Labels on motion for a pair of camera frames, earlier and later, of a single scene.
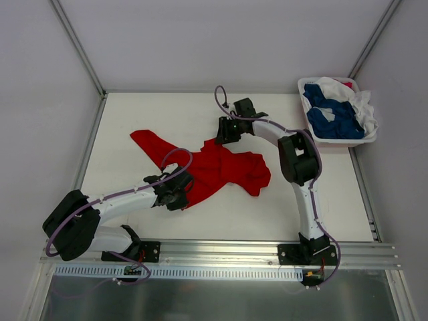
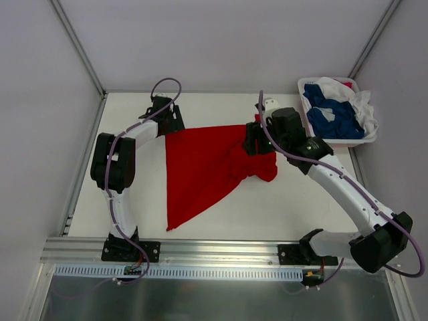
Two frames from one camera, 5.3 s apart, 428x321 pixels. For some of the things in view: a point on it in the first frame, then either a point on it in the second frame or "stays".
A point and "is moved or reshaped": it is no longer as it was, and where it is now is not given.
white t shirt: [363, 111] stays
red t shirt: [210, 168] is moved or reshaped
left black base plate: [150, 252] stays
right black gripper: [224, 132] to [253, 139]
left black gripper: [182, 196] to [172, 120]
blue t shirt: [346, 124] stays
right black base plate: [307, 254] stays
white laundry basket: [323, 142] stays
